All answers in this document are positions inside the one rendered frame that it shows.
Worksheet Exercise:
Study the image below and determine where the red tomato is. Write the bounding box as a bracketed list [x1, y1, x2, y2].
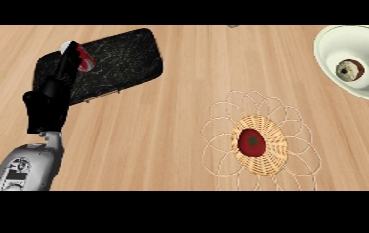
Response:
[238, 128, 267, 158]

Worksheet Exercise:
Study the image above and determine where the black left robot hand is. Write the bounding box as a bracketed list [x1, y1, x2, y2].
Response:
[22, 40, 84, 135]

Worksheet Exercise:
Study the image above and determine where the brown cupcake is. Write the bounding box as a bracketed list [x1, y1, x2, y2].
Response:
[335, 58, 366, 82]

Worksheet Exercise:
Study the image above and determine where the red and white can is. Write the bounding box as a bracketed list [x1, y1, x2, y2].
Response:
[59, 40, 96, 73]

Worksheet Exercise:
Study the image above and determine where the wicker flower-shaped placemat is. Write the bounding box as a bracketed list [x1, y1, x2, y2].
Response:
[201, 89, 323, 192]

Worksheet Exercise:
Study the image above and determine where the white bowl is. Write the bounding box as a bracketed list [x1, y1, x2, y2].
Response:
[313, 25, 369, 101]

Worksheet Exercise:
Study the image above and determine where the black speckled cutting board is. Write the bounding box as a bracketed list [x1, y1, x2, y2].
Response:
[31, 27, 164, 106]

